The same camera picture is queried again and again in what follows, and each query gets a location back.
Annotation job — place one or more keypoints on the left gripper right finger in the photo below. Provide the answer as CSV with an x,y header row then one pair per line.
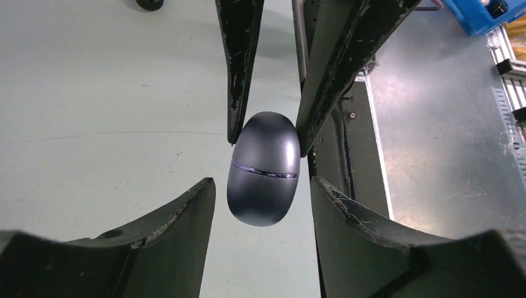
x,y
364,254

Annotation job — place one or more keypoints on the lavender earbud charging case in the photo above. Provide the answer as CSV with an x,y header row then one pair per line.
x,y
264,171

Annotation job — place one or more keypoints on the grey slotted cable duct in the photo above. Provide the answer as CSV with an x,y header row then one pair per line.
x,y
515,145

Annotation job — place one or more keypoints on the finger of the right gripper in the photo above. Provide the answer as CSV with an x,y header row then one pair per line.
x,y
346,36
240,24

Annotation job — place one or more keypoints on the black earbud near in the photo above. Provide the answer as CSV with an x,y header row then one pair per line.
x,y
150,5

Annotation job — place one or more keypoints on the blue plastic bin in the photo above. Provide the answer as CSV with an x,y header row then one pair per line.
x,y
478,19

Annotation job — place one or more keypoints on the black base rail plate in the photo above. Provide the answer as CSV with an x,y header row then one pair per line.
x,y
347,151

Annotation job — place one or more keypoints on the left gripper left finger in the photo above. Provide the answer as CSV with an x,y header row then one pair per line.
x,y
161,254

